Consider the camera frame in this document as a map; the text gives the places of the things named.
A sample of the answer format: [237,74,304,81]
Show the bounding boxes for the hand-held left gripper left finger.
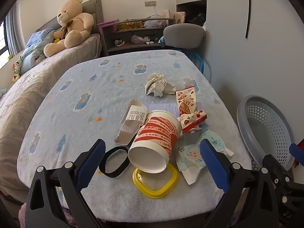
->
[26,139,106,228]

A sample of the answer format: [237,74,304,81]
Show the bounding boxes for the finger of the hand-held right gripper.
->
[289,144,304,167]
[262,154,292,188]

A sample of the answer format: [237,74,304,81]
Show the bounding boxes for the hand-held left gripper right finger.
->
[199,139,279,228]

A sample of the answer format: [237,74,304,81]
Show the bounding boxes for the teal wet wipes packet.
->
[176,130,234,185]

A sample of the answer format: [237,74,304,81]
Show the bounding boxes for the grey plastic laundry basket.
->
[237,95,296,171]

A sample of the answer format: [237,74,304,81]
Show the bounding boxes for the red white paper cup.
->
[128,110,183,174]

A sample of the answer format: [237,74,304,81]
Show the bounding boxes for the white paper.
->
[145,73,176,97]

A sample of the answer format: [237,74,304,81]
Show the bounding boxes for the black elastic band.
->
[98,146,131,178]

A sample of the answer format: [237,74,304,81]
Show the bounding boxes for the red white snack box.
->
[175,85,208,133]

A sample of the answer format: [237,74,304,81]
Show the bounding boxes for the white carton box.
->
[114,98,148,146]

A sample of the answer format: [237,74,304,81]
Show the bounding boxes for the beige bed cover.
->
[0,33,102,193]

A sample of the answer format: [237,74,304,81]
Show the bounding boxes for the blue child chair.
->
[176,47,205,74]

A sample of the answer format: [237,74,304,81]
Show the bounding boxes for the small green plush toy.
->
[12,58,23,83]

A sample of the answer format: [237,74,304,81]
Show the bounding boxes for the grey shelf unit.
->
[102,18,176,56]

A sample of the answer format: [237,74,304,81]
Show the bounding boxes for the grey chair back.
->
[163,24,206,49]

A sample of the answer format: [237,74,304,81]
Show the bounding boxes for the blue printed pillow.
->
[18,28,56,74]

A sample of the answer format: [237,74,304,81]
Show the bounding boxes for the pink white plastic bag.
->
[131,35,150,44]

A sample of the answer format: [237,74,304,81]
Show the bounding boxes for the beige teddy bear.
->
[43,0,95,57]

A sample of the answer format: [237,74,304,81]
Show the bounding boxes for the pink plastic basket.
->
[97,20,119,36]

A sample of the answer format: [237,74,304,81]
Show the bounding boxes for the gold foil packets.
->
[116,21,145,31]

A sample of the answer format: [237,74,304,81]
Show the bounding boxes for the black bag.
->
[186,11,207,26]

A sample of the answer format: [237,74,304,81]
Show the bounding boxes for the window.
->
[0,20,11,69]

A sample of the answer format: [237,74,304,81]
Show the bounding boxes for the grey bed headboard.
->
[36,0,104,57]

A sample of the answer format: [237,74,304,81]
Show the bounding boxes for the grey curtain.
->
[5,7,24,55]

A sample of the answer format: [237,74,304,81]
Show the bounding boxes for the yellow plastic lid ring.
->
[132,163,179,199]

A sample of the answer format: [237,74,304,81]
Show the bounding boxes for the black wardrobe handle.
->
[245,0,252,39]

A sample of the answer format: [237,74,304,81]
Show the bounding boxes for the white cable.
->
[153,5,167,19]

